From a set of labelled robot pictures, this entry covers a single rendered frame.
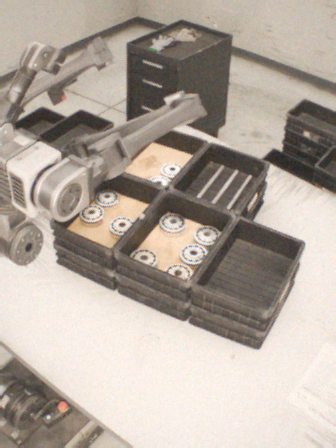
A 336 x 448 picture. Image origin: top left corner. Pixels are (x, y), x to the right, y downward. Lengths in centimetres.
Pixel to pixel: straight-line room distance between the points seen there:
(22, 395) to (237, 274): 99
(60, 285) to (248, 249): 74
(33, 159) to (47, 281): 89
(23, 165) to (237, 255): 103
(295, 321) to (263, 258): 28
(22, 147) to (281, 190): 153
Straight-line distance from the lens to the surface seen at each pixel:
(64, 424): 239
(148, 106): 376
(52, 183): 141
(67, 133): 346
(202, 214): 224
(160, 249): 217
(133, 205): 235
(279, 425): 190
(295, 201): 267
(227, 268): 212
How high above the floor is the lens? 236
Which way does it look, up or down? 42 degrees down
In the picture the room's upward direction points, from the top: 2 degrees clockwise
